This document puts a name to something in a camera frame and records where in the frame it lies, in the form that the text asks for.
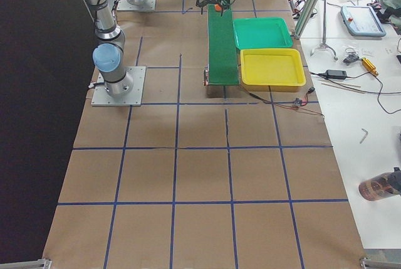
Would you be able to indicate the green plastic tray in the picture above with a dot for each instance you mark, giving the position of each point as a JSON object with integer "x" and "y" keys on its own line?
{"x": 257, "y": 33}

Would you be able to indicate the green conveyor belt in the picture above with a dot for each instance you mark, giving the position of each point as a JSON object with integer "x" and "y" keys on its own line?
{"x": 222, "y": 66}

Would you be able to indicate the yellow plastic tray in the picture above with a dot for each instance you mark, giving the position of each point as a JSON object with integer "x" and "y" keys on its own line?
{"x": 278, "y": 68}

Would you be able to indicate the metal rod stand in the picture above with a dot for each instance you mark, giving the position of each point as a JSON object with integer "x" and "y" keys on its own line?
{"x": 323, "y": 46}

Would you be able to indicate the black power adapter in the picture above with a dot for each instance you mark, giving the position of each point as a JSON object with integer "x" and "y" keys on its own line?
{"x": 336, "y": 74}

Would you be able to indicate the blue teach pendant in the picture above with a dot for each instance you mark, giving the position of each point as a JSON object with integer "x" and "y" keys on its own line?
{"x": 362, "y": 21}

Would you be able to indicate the gold power resistor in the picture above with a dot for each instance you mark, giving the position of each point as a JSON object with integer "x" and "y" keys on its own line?
{"x": 369, "y": 66}

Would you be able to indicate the metal hex key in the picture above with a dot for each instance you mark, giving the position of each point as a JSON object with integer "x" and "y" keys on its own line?
{"x": 365, "y": 134}

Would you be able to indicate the amber glass bottle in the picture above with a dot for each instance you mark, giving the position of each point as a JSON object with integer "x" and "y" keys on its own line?
{"x": 383, "y": 186}

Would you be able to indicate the aluminium frame post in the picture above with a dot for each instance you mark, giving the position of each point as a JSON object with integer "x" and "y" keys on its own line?
{"x": 311, "y": 1}

